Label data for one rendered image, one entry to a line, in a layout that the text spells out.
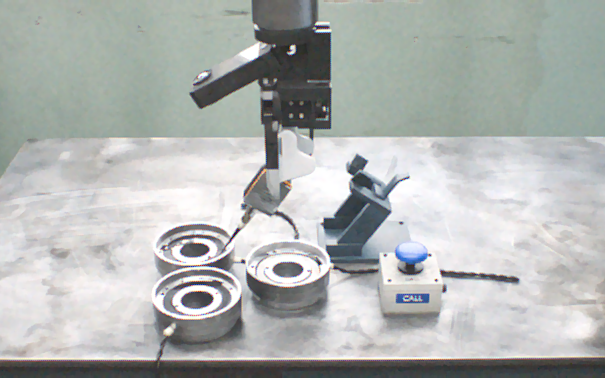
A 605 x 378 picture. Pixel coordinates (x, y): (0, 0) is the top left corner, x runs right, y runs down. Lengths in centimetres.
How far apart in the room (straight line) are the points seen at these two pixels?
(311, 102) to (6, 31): 187
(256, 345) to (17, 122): 198
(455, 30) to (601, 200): 138
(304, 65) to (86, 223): 45
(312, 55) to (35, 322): 46
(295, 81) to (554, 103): 189
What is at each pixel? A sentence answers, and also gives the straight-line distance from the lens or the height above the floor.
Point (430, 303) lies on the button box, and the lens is 103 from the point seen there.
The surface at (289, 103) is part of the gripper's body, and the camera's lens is 97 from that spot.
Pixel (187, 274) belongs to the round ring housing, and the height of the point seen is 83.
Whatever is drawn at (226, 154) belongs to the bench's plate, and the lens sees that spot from 142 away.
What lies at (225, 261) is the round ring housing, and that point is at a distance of 107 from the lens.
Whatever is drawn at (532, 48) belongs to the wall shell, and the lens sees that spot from 271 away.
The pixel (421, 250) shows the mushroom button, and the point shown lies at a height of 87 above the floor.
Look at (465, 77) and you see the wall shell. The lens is 270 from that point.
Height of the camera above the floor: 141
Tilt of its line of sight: 28 degrees down
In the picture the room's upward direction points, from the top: straight up
